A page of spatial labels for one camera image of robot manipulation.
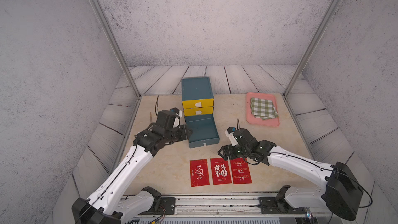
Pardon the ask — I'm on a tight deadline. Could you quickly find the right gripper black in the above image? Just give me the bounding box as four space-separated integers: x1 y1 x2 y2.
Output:
216 144 250 160

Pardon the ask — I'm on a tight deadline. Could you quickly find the teal bottom drawer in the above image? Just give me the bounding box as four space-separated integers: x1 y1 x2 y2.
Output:
185 114 220 148

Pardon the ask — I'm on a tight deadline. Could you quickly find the red postcard chinese text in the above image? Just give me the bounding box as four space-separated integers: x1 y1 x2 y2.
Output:
210 158 232 185

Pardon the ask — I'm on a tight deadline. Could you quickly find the red postcard english text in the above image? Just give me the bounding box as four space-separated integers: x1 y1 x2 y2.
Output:
230 158 252 185

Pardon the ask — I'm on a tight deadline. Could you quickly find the yellow bottom drawer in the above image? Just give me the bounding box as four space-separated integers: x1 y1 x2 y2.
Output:
183 106 214 117

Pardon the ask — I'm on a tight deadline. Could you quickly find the yellow drawer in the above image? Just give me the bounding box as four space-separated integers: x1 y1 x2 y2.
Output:
182 98 214 109
183 106 214 117

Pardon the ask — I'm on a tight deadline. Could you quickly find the red postcard must text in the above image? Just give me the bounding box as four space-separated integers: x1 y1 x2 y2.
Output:
190 159 210 187

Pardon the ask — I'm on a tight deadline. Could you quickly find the teal drawer cabinet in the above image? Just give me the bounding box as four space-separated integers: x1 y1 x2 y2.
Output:
181 76 215 118

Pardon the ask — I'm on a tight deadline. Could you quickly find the yellow top drawer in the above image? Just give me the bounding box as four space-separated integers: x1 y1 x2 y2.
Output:
182 98 214 109

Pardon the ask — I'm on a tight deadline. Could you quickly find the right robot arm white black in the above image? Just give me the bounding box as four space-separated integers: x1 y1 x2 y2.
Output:
218 127 367 221

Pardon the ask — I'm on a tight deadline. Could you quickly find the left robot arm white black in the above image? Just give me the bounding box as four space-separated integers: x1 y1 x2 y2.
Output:
72 108 193 224

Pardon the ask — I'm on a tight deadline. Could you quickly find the green checked cloth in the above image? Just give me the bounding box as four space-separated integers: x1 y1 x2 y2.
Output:
250 98 279 120

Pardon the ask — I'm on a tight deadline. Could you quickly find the pink tray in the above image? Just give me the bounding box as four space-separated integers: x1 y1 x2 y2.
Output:
246 92 280 127

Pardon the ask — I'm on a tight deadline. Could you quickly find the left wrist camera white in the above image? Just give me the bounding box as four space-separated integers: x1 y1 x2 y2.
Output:
171 107 183 128

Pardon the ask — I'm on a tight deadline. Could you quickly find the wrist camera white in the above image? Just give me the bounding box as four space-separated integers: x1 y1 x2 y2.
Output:
225 127 238 147
171 107 183 128

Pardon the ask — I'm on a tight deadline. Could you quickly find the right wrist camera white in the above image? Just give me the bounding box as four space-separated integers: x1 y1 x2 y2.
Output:
225 127 238 147

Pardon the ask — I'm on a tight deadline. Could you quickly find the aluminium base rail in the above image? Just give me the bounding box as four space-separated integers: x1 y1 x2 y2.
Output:
121 193 315 219

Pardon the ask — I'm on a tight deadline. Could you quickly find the left aluminium frame post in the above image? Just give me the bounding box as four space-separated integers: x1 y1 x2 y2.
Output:
89 0 141 98

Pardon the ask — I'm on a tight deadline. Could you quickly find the aluminium frame post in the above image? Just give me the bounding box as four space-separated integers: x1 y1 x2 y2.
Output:
283 0 342 99
89 0 141 98

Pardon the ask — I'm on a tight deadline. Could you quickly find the right aluminium frame post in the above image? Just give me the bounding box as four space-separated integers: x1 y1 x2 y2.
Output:
283 0 342 99

